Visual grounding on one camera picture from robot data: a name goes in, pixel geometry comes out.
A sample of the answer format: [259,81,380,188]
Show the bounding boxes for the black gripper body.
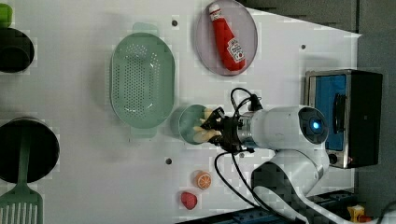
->
[217,116,242,153]

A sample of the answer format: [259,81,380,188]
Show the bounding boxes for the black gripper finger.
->
[209,136,223,147]
[201,107,224,131]

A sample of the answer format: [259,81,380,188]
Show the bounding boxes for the peeled toy banana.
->
[193,108,221,144]

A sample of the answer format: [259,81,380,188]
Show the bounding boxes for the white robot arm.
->
[201,105,356,224]

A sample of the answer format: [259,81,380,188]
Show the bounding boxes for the green mug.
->
[177,105,205,145]

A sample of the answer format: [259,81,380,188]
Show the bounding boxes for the toy orange half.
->
[194,171,212,190]

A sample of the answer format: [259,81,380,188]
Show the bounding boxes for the red ketchup bottle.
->
[208,4,246,72]

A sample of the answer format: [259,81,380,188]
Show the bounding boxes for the toy strawberry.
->
[180,191,198,210]

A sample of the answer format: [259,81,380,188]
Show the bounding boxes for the green perforated colander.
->
[110,22,176,138]

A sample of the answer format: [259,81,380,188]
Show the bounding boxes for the silver toaster oven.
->
[304,69,383,169]

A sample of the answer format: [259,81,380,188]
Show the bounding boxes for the yellow toy figure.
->
[347,204,372,223]

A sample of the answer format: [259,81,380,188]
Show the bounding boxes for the large black pot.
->
[0,117,60,184]

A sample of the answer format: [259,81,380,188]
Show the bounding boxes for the green slotted spatula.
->
[0,127,43,224]

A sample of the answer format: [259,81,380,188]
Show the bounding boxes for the small black pot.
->
[0,28,35,73]

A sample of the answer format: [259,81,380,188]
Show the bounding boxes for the green cup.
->
[0,3,13,28]

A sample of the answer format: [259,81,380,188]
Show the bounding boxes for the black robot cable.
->
[213,87,300,224]

